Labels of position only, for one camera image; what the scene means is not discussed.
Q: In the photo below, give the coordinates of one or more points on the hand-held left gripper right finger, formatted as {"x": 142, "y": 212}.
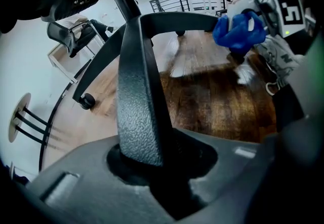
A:
{"x": 227, "y": 167}

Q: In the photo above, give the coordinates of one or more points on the white desk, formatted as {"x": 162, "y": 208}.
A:
{"x": 57, "y": 58}

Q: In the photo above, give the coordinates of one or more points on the person's white sneaker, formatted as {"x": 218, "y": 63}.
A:
{"x": 278, "y": 55}

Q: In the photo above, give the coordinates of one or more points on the pale round table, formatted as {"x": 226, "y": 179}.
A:
{"x": 19, "y": 116}

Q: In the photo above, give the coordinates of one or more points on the blue cloth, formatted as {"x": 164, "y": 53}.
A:
{"x": 238, "y": 33}

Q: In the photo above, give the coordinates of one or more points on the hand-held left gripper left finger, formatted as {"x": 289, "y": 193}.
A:
{"x": 96, "y": 187}

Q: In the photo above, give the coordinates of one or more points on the person's black trousers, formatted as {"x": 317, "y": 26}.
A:
{"x": 288, "y": 106}

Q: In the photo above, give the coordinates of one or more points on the black mesh chrome chair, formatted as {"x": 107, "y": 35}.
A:
{"x": 60, "y": 35}

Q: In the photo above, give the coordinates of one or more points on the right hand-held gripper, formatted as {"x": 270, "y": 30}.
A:
{"x": 288, "y": 12}

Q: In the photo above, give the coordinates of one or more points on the black metal railing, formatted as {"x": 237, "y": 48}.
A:
{"x": 172, "y": 2}

